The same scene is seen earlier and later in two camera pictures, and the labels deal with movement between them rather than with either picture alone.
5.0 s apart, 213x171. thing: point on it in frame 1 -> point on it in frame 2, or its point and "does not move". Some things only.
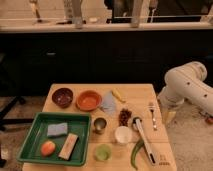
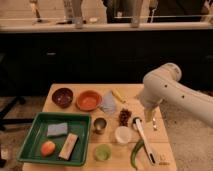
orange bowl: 88,100 does not move
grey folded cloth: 108,104 does not move
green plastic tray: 78,124 does not move
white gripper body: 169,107 -> 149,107
